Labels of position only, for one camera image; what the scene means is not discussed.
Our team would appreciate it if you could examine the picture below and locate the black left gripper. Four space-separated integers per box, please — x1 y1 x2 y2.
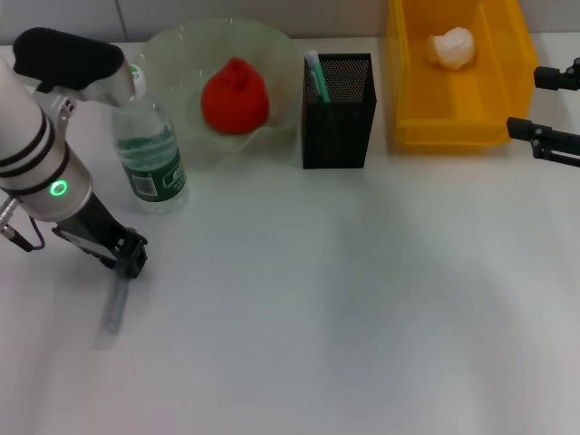
52 192 150 278

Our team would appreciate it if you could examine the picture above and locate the grey marker pen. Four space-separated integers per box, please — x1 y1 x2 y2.
94 271 131 350

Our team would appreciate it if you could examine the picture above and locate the white paper ball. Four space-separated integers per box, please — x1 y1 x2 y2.
424 26 478 72

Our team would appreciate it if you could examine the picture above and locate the green glass fruit bowl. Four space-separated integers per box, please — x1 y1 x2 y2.
138 16 295 171

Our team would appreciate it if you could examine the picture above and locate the black mesh pen holder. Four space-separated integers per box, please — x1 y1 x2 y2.
302 53 378 170

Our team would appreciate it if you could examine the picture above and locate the clear green-label water bottle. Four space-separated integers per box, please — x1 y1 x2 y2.
111 63 191 215

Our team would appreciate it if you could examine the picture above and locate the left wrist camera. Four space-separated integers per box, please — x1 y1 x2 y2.
12 26 137 109

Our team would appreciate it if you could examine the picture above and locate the orange fruit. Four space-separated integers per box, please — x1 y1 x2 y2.
200 56 272 136

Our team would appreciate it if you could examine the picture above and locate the green white toothbrush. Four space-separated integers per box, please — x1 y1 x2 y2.
304 49 333 104

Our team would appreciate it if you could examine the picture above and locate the yellow plastic bin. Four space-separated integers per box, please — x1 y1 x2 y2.
385 0 540 153

